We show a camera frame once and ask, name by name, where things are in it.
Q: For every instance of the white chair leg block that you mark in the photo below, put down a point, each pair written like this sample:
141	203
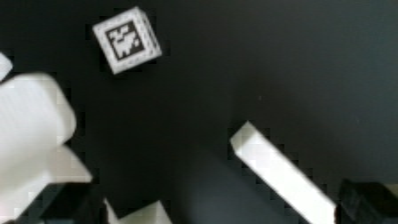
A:
127	40

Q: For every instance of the white chair back bar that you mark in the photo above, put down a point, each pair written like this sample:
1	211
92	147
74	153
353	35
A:
38	125

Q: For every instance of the white U-shaped fence frame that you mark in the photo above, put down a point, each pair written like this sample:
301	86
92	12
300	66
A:
280	174

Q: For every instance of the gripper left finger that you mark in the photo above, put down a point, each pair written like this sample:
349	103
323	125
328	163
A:
69	204

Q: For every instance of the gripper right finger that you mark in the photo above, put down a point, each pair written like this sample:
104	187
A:
369	203

